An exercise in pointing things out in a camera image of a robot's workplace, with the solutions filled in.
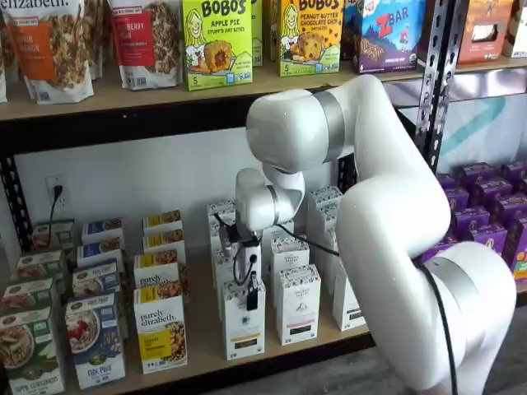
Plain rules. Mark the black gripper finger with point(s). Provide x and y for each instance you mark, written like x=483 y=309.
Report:
x=252 y=294

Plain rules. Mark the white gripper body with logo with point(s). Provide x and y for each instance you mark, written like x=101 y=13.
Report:
x=250 y=267

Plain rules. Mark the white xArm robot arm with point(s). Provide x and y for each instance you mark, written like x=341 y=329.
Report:
x=391 y=226

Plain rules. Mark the white box pink stripe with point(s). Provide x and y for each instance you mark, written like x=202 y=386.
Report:
x=267 y=234
x=290 y=255
x=296 y=304

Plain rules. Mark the wooden shelf board with boxes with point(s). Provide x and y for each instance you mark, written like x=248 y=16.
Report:
x=206 y=349

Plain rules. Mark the white box grey stripe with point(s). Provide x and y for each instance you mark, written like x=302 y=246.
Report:
x=348 y=312
x=325 y=195
x=325 y=222
x=329 y=271

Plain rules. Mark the white yellow purely elizabeth box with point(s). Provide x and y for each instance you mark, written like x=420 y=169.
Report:
x=162 y=220
x=154 y=271
x=162 y=243
x=160 y=329

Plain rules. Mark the blue oatmeal box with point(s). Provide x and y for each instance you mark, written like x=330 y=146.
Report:
x=94 y=341
x=101 y=228
x=96 y=277
x=99 y=249

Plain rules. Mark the purple Annie's snack box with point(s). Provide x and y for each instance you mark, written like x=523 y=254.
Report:
x=455 y=198
x=476 y=173
x=492 y=190
x=516 y=243
x=440 y=251
x=446 y=182
x=514 y=170
x=488 y=240
x=469 y=220
x=508 y=207

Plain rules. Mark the black metal shelf rack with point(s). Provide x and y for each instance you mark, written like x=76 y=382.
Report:
x=123 y=123

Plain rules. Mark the green oatmeal box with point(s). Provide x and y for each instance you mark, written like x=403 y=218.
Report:
x=26 y=294
x=53 y=236
x=29 y=354
x=39 y=265

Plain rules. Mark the wooden shelf board with snacks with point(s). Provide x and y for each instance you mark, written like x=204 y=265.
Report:
x=123 y=100

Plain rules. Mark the green Bobo's apple pie box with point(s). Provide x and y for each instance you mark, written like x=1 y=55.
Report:
x=216 y=41
x=257 y=41

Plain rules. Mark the yellow Bobo's peanut butter box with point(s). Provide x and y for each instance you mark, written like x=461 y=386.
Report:
x=309 y=41
x=275 y=33

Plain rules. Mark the blue purple Zbar box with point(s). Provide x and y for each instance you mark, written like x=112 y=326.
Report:
x=391 y=37

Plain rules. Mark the wooden neighbour shelf board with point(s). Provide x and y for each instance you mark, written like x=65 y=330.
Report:
x=494 y=66

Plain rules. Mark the orange snack box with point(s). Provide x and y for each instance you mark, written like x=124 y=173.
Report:
x=481 y=33

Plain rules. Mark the cream snack box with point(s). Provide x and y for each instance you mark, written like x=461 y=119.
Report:
x=519 y=29

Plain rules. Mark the red purely elizabeth granola bag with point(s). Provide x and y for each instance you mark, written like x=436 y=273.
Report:
x=144 y=45

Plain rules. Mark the orange purely elizabeth granola bag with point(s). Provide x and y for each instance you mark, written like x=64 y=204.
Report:
x=99 y=41
x=53 y=53

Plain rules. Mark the white translucent plastic sheet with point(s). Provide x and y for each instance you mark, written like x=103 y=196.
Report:
x=486 y=123

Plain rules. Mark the black metal neighbour rack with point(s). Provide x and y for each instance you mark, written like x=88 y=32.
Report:
x=494 y=84

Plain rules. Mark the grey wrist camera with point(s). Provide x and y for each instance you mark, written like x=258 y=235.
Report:
x=226 y=243

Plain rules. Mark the white wall outlet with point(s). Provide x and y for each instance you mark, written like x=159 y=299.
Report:
x=62 y=205

